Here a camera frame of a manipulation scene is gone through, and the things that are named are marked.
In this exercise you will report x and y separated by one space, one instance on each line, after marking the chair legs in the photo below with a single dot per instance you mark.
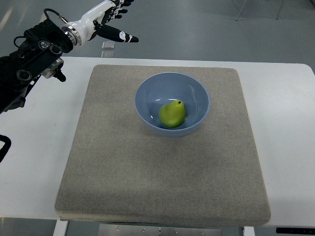
250 9

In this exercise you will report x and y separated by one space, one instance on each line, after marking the lower floor outlet plate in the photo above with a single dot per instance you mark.
107 54

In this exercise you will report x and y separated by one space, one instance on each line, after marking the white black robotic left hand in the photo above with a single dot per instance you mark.
95 23

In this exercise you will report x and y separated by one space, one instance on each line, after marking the floor outlet plate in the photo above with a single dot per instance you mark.
107 54
108 45

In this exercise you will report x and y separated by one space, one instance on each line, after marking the upper floor outlet plate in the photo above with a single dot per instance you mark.
108 45

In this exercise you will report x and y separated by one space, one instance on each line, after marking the blue bowl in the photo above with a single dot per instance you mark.
164 88

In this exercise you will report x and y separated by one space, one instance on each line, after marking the grey felt mat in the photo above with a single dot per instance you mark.
120 171

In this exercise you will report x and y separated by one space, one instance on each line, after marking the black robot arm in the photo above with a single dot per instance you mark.
38 55

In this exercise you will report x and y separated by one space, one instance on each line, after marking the green pear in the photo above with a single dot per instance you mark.
172 114

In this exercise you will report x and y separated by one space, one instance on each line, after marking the metal base plate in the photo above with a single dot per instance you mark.
129 230

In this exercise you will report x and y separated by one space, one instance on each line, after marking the black control panel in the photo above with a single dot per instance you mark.
298 231

